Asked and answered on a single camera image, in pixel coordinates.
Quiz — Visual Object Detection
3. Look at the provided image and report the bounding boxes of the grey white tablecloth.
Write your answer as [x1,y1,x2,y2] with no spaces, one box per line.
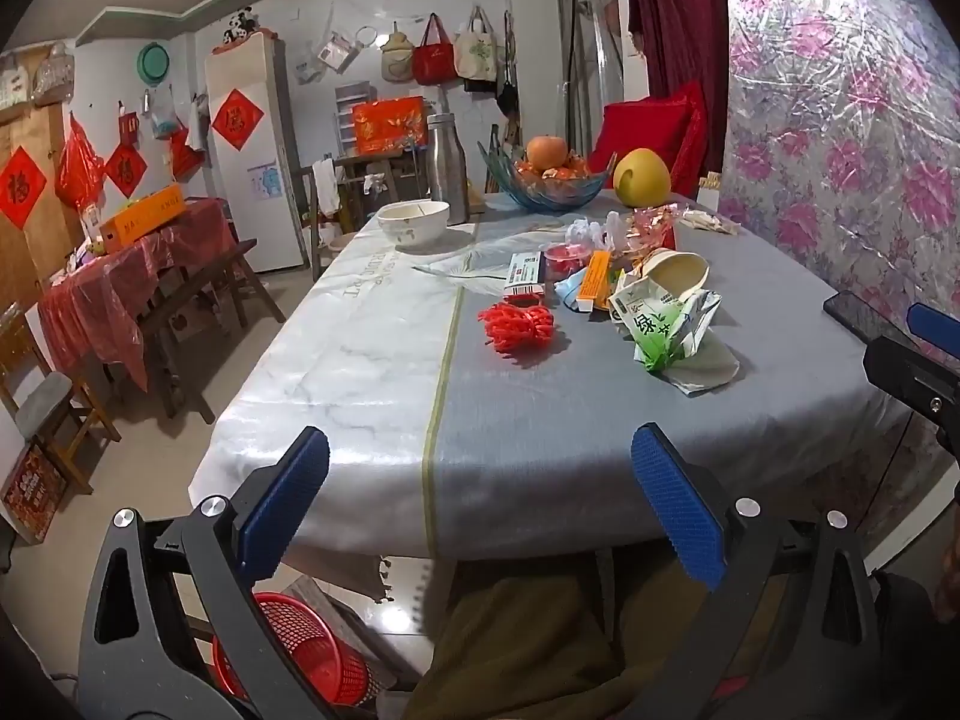
[187,191,912,605]

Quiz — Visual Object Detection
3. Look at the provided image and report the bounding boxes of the crushed white paper cup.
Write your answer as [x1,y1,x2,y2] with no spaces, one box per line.
[634,249,711,297]

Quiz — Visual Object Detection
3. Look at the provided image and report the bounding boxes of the red tote bag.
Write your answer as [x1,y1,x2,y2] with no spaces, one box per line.
[412,13,458,86]

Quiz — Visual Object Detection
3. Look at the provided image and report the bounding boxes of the large orange apple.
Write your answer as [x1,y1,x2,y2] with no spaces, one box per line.
[525,134,569,170]

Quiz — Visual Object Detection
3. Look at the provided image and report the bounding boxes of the dark red curtain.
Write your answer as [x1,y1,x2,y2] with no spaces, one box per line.
[626,0,728,102]

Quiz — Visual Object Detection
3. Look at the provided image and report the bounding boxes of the black hanging bag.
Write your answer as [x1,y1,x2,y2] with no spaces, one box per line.
[495,11,522,121]

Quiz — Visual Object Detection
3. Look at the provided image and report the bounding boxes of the red cushion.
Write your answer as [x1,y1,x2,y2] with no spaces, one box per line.
[589,79,710,196]

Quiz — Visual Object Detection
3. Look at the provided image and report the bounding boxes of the blue glass fruit bowl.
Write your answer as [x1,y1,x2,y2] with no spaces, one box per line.
[478,141,617,211]

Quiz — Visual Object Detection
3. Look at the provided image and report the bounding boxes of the white cloth on chair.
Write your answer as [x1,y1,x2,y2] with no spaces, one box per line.
[311,157,342,218]

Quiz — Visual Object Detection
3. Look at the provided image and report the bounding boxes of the green round basin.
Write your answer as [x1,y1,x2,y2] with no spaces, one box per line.
[136,43,172,87]

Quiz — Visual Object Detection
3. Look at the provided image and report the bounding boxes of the red diamond paper on wall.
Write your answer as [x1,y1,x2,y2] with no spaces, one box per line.
[103,142,147,198]

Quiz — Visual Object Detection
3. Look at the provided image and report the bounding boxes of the red diamond paper on refrigerator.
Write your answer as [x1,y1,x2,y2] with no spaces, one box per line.
[211,88,266,151]

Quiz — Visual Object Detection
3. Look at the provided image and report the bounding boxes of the stainless steel thermos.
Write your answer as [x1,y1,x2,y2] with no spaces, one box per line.
[424,112,471,226]

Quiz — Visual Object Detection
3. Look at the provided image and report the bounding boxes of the white small shelf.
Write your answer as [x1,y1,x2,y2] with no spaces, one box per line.
[334,81,372,158]

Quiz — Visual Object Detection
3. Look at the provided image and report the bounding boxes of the green white packet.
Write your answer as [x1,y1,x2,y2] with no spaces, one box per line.
[606,281,722,376]

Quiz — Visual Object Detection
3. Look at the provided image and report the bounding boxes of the wooden chair grey cushion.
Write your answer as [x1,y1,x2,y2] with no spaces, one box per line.
[0,304,122,496]

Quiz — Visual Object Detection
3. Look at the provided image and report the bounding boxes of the clear hanging plastic bag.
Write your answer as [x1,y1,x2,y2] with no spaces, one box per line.
[315,30,359,76]

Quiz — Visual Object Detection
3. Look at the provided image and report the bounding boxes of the black white plush toy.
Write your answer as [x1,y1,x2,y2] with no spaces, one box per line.
[223,7,260,46]

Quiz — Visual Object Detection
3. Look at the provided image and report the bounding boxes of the wooden bench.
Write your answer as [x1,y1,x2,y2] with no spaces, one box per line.
[139,238,286,421]

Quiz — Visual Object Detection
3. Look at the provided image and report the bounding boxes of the blue face mask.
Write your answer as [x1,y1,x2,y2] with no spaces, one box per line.
[553,274,601,312]

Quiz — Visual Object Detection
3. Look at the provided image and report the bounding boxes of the red plastic bag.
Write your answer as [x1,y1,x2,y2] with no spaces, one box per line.
[55,114,106,209]

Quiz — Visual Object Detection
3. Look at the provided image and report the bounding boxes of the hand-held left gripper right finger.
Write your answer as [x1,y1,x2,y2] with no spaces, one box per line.
[628,424,890,720]

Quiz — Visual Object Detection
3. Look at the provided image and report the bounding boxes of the cream hanging bag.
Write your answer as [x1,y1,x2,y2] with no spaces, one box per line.
[379,22,415,83]

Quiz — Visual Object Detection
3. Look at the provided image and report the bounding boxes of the red tinted plastic cup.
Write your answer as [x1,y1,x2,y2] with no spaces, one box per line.
[543,242,590,287]

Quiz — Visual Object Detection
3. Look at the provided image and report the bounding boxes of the white red small box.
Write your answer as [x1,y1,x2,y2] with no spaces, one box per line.
[501,251,546,299]

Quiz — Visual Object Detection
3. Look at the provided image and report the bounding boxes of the floral plastic sheet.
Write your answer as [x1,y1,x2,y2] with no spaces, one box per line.
[701,0,960,361]

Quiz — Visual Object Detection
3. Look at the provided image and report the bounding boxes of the clear gold print plastic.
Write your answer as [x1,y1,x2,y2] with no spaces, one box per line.
[626,206,680,245]

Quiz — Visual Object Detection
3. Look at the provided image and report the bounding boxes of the person's olive trousers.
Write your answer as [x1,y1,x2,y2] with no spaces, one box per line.
[405,562,721,720]

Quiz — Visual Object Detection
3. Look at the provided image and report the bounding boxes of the red diamond paper on door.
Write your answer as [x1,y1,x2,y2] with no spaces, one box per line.
[0,146,47,230]

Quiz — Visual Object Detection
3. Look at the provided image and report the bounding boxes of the wooden door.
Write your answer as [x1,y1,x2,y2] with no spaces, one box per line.
[0,101,87,301]

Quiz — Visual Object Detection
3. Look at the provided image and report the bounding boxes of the red plastic rope bundle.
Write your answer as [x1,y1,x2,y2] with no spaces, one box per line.
[478,301,557,355]

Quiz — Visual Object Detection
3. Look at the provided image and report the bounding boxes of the white refrigerator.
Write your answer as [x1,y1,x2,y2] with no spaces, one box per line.
[204,34,308,275]

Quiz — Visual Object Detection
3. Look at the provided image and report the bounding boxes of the red printed carton box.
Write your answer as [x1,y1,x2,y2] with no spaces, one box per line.
[0,441,70,545]

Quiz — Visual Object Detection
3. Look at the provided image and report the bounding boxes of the beige tote bag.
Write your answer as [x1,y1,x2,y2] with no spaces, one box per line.
[454,6,500,91]

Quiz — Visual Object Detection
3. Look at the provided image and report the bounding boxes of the white ceramic bowl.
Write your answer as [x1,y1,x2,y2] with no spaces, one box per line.
[376,200,452,254]

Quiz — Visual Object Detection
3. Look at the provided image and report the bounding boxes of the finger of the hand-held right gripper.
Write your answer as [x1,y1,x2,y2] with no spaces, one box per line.
[906,304,960,362]
[823,291,910,352]

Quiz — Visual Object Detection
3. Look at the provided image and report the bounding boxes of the beige paper wrapper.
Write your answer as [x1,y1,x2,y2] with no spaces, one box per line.
[679,208,743,235]

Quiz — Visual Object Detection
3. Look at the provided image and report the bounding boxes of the yellow pomelo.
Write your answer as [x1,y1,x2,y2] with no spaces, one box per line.
[613,149,673,208]

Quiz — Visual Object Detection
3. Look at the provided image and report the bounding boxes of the dark wooden chair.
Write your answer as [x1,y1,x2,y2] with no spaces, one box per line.
[300,154,428,282]

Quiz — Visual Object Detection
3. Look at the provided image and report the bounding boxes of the red gift box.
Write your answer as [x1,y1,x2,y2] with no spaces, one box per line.
[351,97,427,155]

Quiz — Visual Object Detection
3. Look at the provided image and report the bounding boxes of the orange cardboard box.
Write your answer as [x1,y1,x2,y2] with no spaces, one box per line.
[99,184,186,254]

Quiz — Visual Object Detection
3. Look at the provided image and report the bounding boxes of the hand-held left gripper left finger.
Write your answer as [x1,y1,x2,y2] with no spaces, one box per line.
[75,426,335,720]

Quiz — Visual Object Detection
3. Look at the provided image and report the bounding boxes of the orange narrow box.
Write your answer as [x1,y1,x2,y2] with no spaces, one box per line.
[579,250,614,312]

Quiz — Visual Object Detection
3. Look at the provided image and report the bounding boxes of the red plastic basket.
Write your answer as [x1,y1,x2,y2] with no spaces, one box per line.
[211,592,368,706]

